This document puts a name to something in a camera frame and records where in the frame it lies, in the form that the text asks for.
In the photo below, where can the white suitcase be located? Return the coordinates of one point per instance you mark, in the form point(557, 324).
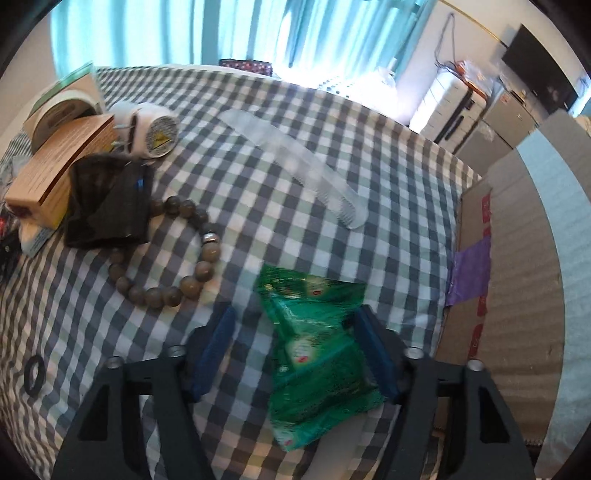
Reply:
point(443, 110)

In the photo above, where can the clear plastic comb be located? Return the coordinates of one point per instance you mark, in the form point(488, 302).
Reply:
point(295, 159)

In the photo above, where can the grey cabinet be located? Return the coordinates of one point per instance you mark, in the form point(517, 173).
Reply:
point(503, 124)

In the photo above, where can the green white box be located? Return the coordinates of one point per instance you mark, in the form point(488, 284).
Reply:
point(60, 110)

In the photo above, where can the blue white packet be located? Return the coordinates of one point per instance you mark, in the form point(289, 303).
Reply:
point(37, 240)

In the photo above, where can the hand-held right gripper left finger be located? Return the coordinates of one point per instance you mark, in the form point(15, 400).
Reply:
point(214, 351)

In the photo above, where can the white round plug adapter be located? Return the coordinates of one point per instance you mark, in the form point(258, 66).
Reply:
point(154, 131)

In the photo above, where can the orange white bag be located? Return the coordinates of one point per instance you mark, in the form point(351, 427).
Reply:
point(478, 76)

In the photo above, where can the purple tape strip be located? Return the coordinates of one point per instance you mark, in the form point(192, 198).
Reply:
point(471, 272)

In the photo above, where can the green snack packet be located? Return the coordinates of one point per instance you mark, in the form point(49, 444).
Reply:
point(318, 360)

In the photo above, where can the black pouch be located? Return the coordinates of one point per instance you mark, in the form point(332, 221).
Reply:
point(108, 203)

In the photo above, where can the black television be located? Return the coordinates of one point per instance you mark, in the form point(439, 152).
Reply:
point(538, 74)

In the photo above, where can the teal curtain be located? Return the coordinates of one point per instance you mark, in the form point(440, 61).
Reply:
point(231, 32)

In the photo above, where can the large clear water jug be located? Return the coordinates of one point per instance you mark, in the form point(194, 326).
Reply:
point(383, 77)

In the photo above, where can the floral bag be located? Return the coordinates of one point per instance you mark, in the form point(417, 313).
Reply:
point(247, 66)

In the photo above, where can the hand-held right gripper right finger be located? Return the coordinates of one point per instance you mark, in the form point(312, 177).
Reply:
point(375, 351)

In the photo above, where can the large cardboard box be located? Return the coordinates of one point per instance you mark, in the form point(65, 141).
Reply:
point(512, 230)

